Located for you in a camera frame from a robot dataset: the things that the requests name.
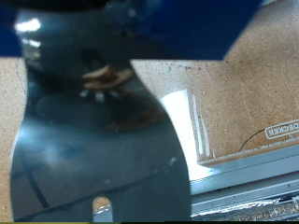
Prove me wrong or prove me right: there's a slotted spatula with blue block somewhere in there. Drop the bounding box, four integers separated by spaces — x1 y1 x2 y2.
0 0 263 222

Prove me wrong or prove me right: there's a glass oven door with handle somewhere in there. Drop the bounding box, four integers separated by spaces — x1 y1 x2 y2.
159 88 299 207

